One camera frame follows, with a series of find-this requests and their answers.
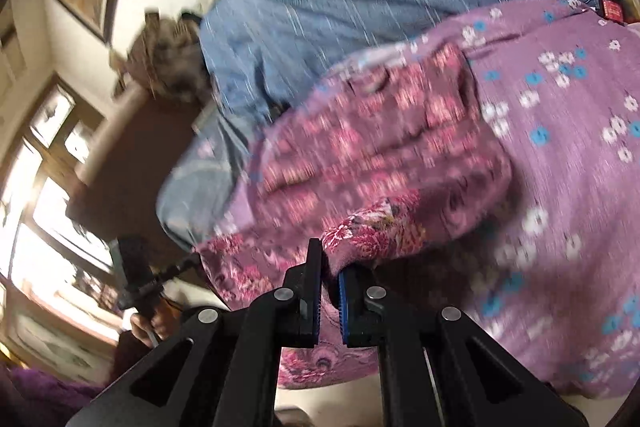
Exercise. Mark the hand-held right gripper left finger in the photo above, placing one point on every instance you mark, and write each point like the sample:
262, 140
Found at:
310, 297

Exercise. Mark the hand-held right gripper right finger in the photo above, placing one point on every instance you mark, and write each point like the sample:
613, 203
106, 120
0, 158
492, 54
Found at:
350, 307

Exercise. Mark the maroon floral shirt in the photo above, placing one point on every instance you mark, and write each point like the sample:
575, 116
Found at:
350, 147

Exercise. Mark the person's left hand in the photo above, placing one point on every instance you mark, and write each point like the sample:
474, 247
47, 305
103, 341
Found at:
160, 319

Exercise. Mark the grey star-print pillow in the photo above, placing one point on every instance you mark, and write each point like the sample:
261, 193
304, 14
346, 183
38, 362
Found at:
200, 187

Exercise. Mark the brown headboard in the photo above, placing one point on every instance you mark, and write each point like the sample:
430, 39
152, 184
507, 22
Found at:
130, 157

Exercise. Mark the person's purple garment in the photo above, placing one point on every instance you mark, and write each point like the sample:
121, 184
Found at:
40, 397

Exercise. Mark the brown floral cloth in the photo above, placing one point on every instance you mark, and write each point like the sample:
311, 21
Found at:
165, 57

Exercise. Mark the purple floral bedsheet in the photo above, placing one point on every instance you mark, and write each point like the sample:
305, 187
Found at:
575, 207

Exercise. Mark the window with wooden frame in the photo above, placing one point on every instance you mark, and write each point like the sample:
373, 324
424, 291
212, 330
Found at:
45, 207

